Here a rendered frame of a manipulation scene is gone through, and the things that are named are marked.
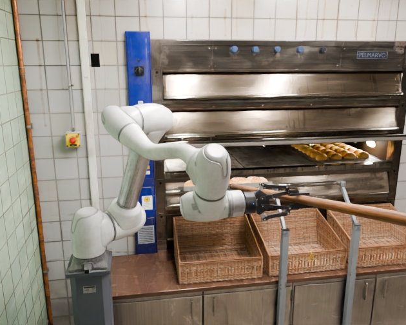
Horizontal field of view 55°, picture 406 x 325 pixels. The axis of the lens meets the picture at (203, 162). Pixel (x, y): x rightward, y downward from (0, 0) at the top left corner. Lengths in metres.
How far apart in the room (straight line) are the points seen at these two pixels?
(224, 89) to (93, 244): 1.43
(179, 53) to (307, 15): 0.93
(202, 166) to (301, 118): 1.92
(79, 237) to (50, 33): 1.38
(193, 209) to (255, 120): 1.70
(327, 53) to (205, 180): 2.05
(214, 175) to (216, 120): 1.68
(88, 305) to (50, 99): 1.36
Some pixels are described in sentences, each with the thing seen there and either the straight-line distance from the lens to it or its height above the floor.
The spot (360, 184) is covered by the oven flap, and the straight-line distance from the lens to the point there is 3.34.
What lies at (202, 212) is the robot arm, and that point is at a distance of 1.25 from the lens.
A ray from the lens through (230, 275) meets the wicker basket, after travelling 2.64.
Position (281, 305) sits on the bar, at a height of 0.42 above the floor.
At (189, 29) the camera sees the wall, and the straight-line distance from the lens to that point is 2.74.
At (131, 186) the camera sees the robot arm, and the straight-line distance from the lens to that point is 1.87.
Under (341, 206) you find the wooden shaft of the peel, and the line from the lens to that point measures 1.14.
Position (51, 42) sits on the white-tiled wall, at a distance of 2.75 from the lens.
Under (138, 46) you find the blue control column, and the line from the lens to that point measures 2.67.
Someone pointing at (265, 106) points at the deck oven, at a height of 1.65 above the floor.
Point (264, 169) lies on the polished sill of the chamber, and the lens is 2.96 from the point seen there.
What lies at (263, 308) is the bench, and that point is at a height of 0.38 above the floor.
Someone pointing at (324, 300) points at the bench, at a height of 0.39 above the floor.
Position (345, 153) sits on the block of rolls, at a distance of 3.43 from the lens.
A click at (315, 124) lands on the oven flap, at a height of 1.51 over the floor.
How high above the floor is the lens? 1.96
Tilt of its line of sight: 14 degrees down
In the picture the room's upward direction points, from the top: straight up
